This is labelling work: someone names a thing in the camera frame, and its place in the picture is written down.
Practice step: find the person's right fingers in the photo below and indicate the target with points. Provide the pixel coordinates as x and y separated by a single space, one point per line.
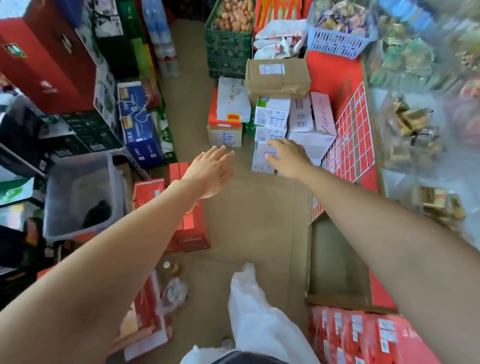
276 149

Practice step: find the red and white carton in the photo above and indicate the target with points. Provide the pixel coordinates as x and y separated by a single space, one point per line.
148 322

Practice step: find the pile of green snack packets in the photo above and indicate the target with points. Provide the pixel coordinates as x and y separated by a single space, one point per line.
401 63

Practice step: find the pile of gold snack packets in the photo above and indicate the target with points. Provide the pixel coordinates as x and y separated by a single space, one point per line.
412 131

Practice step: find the person's left forearm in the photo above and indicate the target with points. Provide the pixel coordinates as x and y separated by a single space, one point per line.
97 270

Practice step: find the small white labelled box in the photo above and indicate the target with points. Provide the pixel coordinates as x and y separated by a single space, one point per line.
268 134

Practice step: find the person's left hand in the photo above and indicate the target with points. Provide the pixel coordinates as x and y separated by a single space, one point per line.
204 172

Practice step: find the white plastic bag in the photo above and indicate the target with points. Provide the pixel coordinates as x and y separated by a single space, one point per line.
255 322

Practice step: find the person's right forearm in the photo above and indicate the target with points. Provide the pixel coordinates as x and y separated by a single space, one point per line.
393 247

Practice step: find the white patterned box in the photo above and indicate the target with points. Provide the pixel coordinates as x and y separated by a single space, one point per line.
233 99

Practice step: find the pile of wrapped snack packets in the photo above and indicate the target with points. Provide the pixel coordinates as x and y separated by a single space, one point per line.
341 15

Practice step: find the small red gift box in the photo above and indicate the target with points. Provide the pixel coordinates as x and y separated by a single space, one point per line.
146 191

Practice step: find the long red gift box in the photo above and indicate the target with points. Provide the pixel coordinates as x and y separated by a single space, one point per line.
193 225

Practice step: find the large red carton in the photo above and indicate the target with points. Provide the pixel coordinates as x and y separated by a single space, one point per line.
45 56

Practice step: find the white and green box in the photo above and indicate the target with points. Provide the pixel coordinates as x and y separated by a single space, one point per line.
272 110

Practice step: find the black and green carton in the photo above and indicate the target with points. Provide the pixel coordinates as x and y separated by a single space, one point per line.
92 129

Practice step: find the clear plastic bottle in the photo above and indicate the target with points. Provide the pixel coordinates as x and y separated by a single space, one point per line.
174 285

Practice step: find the red carton with white labels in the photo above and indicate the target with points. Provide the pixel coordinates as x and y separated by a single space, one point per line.
360 337

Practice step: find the heap of gold foil packs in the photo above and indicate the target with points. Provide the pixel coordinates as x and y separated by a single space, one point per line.
438 202

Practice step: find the white plastic bags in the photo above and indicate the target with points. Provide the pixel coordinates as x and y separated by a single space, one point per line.
279 39

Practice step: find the red counter cover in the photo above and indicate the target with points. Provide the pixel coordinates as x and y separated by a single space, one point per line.
330 75

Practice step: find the blue plastic basket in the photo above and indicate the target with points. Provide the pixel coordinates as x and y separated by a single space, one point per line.
337 43

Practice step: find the green plastic egg crate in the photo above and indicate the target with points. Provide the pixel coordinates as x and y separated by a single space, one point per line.
227 48

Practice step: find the clear plastic bin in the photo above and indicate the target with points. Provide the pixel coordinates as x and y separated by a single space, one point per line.
75 195

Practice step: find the red and white box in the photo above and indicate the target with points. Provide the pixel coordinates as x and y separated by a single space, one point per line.
223 133

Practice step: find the row of orange packets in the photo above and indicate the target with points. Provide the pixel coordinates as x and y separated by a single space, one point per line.
279 9

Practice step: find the white printed box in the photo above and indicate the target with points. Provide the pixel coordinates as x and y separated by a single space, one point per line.
260 159

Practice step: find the pile of brown eggs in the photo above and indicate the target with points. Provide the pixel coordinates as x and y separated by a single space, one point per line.
234 15

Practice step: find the pink and white box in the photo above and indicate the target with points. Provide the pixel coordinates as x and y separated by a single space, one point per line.
313 114

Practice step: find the plain white box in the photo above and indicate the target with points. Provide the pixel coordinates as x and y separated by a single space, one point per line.
317 144

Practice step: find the person's left fingers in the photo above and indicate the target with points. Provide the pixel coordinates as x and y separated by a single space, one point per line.
221 157

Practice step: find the person's right hand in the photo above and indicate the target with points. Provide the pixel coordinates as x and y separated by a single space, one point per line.
292 159

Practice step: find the open brown cardboard box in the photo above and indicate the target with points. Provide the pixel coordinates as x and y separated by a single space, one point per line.
333 258

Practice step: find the pack of water bottles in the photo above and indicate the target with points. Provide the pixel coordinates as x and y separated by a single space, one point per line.
161 37

